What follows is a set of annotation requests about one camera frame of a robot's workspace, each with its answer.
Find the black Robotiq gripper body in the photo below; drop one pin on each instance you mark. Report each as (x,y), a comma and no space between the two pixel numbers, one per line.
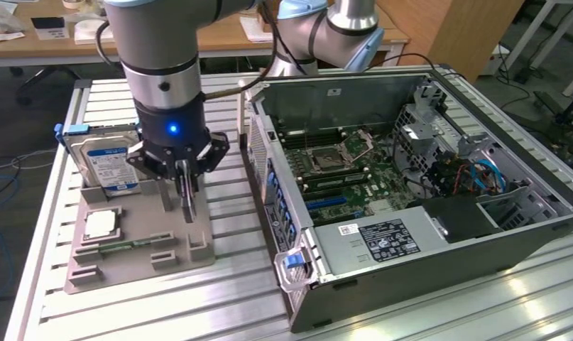
(175,142)

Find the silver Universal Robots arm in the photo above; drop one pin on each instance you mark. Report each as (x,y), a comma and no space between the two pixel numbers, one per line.
(163,42)

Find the hard disk blue carrier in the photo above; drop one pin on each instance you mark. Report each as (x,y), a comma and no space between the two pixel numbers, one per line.
(101,167)

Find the blue slot clip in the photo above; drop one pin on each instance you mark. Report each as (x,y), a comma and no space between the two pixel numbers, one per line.
(292,237)
(288,223)
(284,208)
(269,175)

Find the silver CPU chip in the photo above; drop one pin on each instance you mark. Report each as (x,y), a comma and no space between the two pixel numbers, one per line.
(101,224)

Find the CPU socket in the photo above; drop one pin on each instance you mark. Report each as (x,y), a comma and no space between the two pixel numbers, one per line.
(324,158)

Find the green RAM stick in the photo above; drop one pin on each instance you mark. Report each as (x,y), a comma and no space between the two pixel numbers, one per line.
(123,244)
(337,181)

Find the blue expansion slot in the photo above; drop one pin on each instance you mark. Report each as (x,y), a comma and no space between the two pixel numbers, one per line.
(325,203)

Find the grey parts rack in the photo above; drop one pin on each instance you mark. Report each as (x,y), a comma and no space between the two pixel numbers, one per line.
(139,263)

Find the metal socket cover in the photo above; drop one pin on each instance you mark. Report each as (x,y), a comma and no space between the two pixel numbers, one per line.
(357,144)

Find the green motherboard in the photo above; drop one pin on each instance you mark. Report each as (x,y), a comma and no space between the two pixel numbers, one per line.
(367,177)

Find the white flat booklet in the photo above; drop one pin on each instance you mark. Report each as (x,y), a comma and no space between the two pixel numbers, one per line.
(255,30)

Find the blue case release latch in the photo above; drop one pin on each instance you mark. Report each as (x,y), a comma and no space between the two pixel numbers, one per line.
(295,262)

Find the wooden desk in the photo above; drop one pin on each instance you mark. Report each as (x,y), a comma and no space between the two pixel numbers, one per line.
(30,49)

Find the grey power supply unit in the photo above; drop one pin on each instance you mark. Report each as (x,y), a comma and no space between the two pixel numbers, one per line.
(361,245)

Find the white box black lid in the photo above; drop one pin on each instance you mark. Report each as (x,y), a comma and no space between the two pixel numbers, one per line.
(50,28)

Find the metal disk bay cage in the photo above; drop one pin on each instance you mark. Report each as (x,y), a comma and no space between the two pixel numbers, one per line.
(419,142)

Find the beige tape roll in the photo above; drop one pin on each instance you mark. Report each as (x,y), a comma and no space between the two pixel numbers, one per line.
(71,3)

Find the white paper slip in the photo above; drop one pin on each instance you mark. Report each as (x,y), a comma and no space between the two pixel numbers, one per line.
(7,36)

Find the clear plastic bag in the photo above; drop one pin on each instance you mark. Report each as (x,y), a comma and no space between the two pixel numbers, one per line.
(2,21)

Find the grey open PC case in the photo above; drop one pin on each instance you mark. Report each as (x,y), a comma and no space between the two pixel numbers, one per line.
(409,284)

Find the wooden cabinet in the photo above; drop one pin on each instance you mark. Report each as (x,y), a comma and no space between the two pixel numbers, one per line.
(465,35)

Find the white desk frame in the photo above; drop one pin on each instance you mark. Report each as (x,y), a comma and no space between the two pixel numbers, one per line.
(547,32)

